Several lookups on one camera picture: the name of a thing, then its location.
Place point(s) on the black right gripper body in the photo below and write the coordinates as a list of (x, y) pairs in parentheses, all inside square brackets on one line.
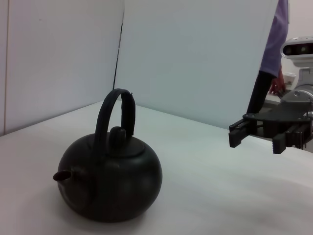
[(281, 113)]

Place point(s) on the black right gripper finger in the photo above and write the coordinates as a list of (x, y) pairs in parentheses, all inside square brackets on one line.
[(237, 135), (297, 135)]

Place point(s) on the black round teapot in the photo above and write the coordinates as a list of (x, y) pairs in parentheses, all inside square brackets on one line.
[(110, 176)]

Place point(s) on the grey office desk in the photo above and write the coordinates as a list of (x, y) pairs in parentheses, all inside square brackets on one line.
[(274, 99)]

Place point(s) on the person in purple shirt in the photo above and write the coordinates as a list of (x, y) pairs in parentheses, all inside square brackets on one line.
[(276, 36)]

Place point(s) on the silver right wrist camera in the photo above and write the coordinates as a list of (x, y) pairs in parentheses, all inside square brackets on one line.
[(297, 50)]

